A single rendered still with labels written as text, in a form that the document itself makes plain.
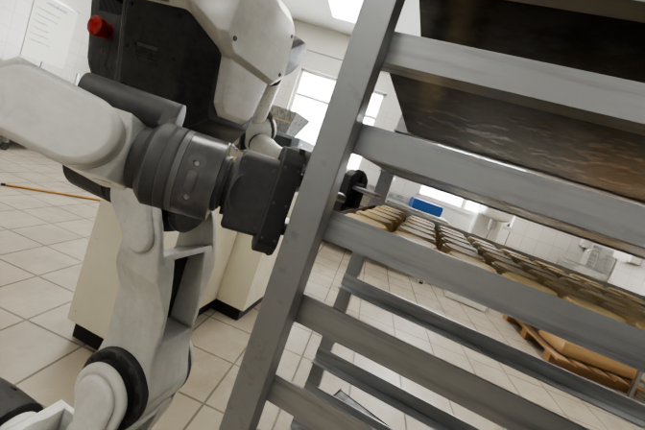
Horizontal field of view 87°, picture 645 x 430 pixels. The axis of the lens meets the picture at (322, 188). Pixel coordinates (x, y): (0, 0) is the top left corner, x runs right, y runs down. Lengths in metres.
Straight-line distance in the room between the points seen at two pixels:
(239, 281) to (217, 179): 1.85
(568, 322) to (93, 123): 0.43
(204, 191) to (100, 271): 1.44
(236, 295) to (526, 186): 2.00
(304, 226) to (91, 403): 0.55
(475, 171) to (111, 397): 0.66
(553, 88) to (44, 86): 0.42
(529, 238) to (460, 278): 5.35
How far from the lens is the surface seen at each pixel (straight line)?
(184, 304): 0.77
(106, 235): 1.71
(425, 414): 0.87
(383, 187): 0.75
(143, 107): 0.39
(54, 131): 0.36
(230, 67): 0.60
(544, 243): 5.76
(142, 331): 0.72
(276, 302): 0.34
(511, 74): 0.34
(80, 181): 0.80
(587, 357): 4.19
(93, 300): 1.81
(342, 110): 0.31
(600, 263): 5.63
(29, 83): 0.38
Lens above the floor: 1.11
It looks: 5 degrees down
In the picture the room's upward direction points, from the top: 19 degrees clockwise
